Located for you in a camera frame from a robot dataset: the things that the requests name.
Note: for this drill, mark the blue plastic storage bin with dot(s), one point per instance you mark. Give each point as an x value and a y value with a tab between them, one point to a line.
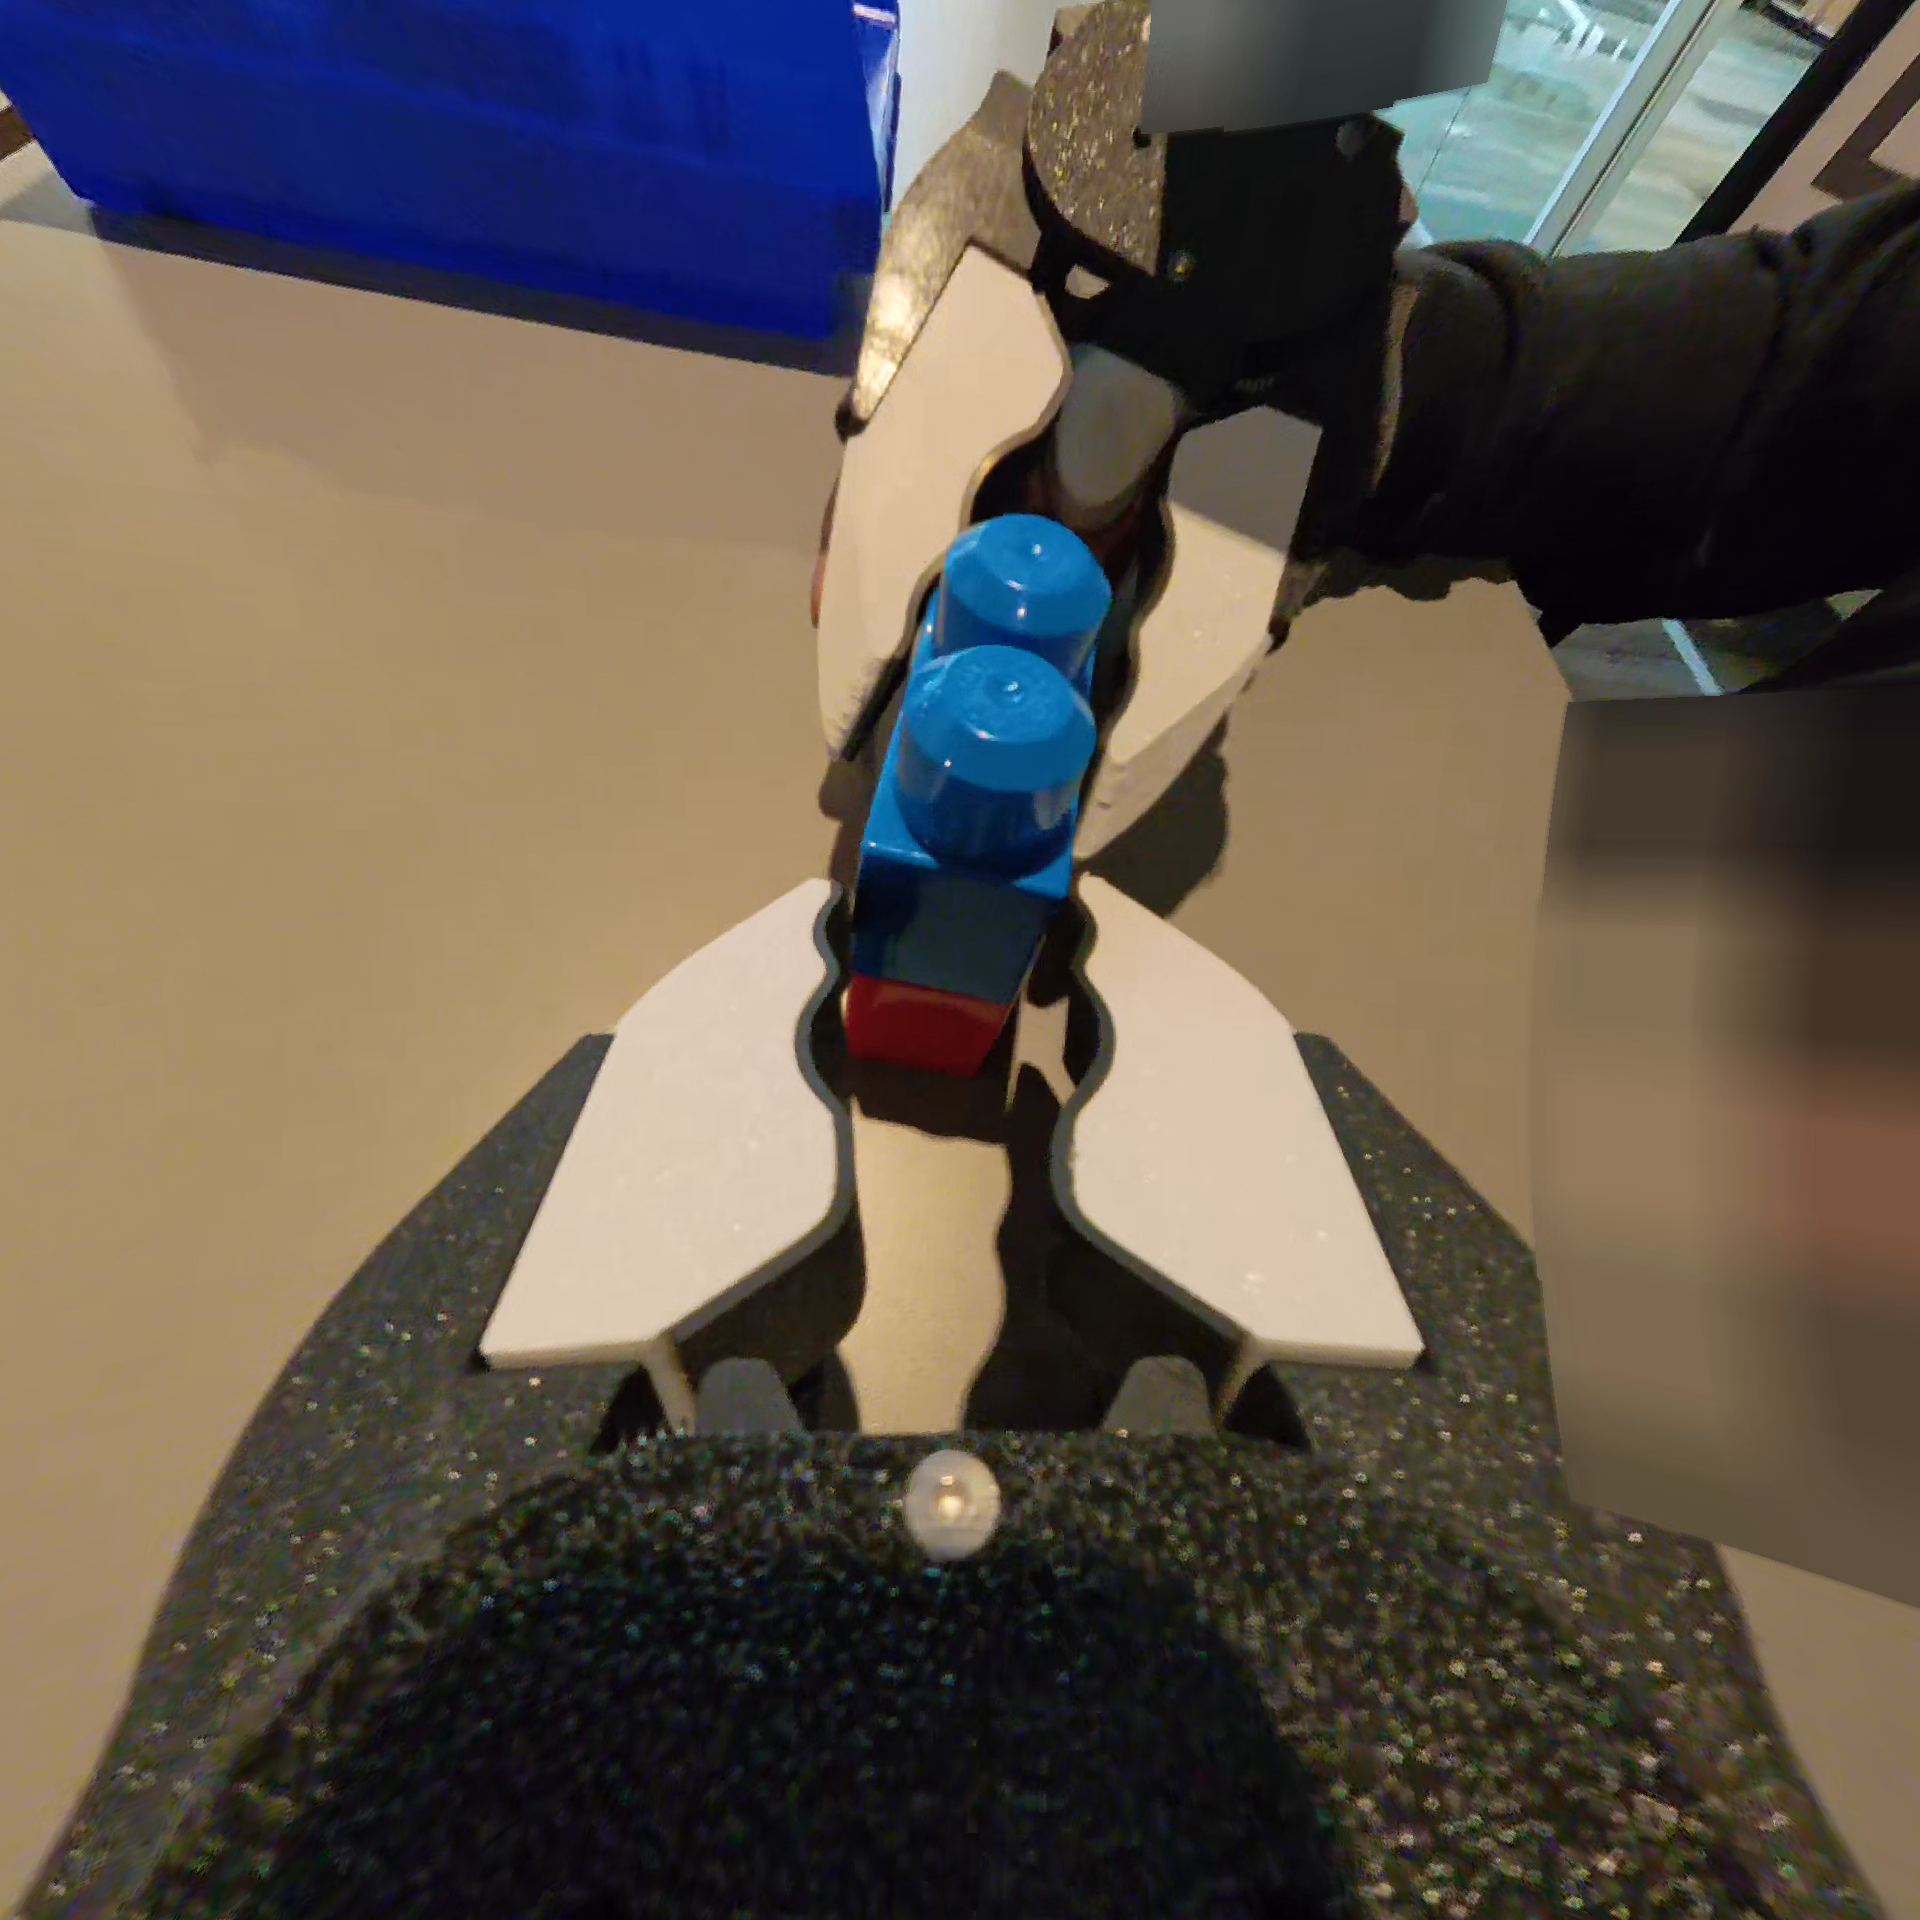
452	150

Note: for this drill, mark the glass door with white frame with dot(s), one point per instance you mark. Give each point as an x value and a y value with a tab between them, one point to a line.
1626	120

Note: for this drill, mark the red mega block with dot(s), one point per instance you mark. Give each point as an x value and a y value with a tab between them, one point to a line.
923	1023

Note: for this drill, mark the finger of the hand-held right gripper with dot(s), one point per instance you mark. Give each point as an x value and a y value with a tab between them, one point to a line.
932	435
1214	616

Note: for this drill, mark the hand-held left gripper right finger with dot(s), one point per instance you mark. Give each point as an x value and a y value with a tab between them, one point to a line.
1227	1187

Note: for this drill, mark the blue two-stud mega block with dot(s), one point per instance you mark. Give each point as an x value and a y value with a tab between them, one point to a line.
973	748

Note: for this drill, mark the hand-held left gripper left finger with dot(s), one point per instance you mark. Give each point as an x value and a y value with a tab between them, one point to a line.
689	1152

